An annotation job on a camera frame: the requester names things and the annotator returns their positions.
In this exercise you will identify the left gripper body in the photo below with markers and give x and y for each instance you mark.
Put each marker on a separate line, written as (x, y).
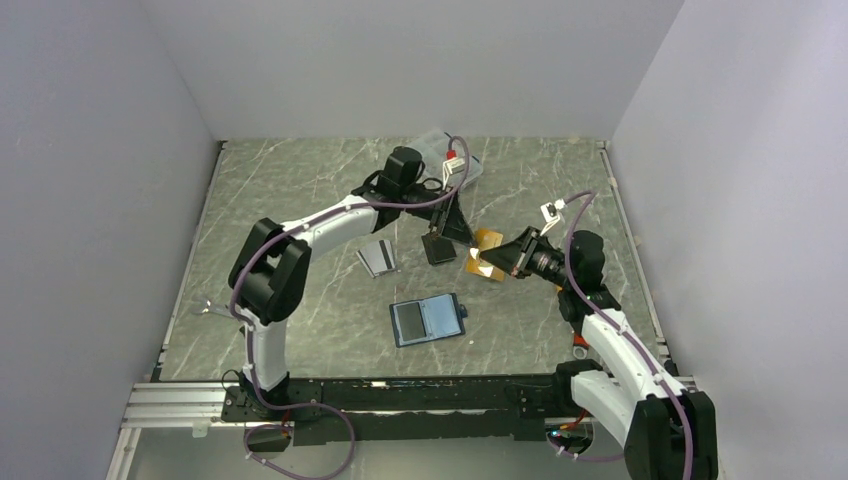
(439, 218)

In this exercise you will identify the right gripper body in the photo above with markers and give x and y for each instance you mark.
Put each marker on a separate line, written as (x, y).
(537, 258)

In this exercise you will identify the orange credit card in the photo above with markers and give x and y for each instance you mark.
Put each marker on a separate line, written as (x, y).
(486, 239)

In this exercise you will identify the blue leather card holder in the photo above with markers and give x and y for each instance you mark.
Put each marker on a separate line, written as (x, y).
(443, 316)

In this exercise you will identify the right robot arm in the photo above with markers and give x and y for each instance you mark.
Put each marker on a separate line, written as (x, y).
(666, 431)

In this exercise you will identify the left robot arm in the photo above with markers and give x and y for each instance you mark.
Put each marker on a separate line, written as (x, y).
(269, 277)

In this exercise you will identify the black card stack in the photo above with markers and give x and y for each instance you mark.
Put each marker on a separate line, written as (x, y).
(438, 250)

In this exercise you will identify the orange card stack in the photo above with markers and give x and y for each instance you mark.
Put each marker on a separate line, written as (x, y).
(483, 269)

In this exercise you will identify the silver card stack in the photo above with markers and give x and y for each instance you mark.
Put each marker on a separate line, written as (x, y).
(378, 258)

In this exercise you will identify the clear plastic organizer box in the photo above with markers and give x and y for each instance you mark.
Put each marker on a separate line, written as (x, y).
(434, 148)

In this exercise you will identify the red tool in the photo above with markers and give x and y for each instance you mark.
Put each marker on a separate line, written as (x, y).
(580, 348)

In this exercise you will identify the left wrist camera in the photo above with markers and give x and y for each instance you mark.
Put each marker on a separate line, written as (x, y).
(453, 164)

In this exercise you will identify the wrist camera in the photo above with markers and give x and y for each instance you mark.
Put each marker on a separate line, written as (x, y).
(552, 211)
(453, 164)

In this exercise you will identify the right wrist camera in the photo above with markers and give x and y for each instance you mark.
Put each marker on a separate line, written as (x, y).
(552, 211)

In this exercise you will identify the black base frame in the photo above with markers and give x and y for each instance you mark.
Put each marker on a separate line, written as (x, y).
(419, 427)

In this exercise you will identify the aluminium rail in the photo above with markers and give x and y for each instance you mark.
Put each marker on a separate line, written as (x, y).
(222, 403)

